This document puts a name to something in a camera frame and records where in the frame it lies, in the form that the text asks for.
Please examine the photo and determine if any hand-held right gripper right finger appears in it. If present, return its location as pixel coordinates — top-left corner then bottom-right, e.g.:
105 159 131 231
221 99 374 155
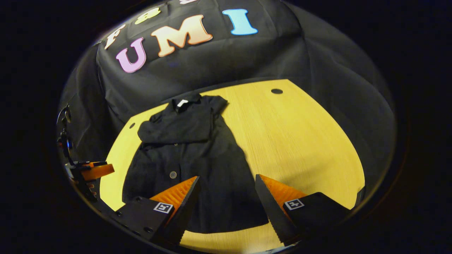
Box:
255 174 352 246

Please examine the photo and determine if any black button shirt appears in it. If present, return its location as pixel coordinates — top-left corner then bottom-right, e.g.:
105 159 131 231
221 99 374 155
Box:
122 93 269 234

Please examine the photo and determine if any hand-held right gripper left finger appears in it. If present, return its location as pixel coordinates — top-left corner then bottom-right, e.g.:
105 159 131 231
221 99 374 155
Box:
116 176 201 244

